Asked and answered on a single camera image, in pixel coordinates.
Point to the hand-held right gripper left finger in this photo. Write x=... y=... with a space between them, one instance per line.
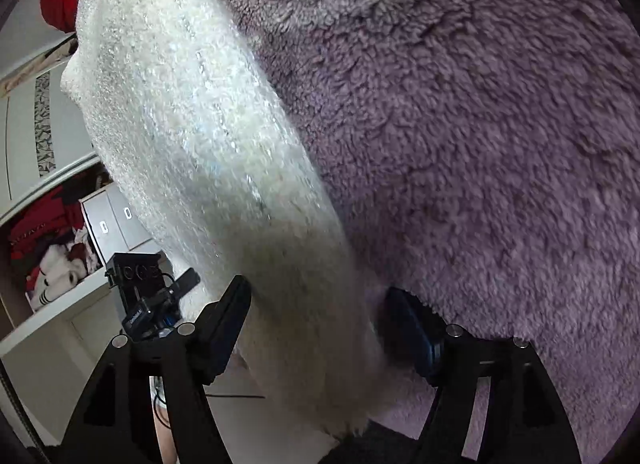
x=225 y=339

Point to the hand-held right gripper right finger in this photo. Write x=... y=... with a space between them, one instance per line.
x=415 y=339

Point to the white tweed jacket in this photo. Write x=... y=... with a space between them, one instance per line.
x=200 y=144

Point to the person's left forearm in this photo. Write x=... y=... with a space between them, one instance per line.
x=164 y=439

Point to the red hanging clothes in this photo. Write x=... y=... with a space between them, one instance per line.
x=42 y=226

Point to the white wardrobe drawer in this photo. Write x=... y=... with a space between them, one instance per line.
x=100 y=231
x=127 y=216

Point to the white wardrobe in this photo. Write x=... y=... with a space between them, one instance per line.
x=30 y=324

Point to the white sliding wardrobe door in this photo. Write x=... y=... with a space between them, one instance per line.
x=20 y=144

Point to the purple floral bed blanket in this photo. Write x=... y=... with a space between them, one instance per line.
x=475 y=144

